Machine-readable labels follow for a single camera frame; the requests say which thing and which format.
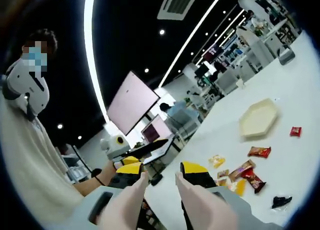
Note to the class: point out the pink food tongs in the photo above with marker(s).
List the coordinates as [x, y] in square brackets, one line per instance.
[125, 207]

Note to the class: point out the small red candy food packet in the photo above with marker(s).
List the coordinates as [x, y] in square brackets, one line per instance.
[295, 131]

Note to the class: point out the ceiling air conditioner vent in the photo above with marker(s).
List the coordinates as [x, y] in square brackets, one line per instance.
[176, 4]

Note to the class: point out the curved ceiling light strip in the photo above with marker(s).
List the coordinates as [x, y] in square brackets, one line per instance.
[163, 81]
[89, 39]

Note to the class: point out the black food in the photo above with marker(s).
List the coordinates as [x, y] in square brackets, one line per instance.
[280, 202]

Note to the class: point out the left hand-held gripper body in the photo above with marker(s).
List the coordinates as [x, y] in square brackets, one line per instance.
[116, 144]

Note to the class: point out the small gold candy food packet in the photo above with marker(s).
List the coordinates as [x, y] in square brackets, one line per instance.
[223, 174]

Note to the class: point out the large display screen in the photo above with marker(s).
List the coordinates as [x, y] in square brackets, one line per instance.
[132, 102]

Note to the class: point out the operator in white shirt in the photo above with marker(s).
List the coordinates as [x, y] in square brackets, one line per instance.
[25, 165]

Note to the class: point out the gold purple food packet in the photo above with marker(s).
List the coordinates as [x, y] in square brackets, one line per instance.
[241, 170]

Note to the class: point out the black computer mouse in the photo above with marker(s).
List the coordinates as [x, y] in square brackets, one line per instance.
[156, 180]

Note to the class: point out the yellow cake food packet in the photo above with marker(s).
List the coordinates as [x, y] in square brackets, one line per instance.
[238, 188]
[217, 161]

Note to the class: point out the person's left hand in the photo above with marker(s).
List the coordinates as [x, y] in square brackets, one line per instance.
[108, 173]

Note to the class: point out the orange brown food bar packet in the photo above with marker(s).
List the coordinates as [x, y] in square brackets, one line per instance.
[259, 151]

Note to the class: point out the dark red food bar packet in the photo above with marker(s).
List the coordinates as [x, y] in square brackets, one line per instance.
[255, 182]

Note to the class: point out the beige hexagonal container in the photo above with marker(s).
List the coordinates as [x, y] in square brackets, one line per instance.
[257, 119]

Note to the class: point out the white worn headset device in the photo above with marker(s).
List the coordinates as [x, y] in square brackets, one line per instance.
[22, 89]

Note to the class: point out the person's head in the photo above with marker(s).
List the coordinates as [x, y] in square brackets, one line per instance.
[51, 39]

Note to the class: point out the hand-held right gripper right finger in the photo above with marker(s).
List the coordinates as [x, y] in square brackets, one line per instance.
[200, 178]

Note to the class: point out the white laptop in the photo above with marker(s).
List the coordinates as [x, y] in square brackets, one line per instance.
[155, 129]

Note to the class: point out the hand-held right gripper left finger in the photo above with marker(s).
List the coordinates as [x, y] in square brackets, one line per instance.
[125, 180]

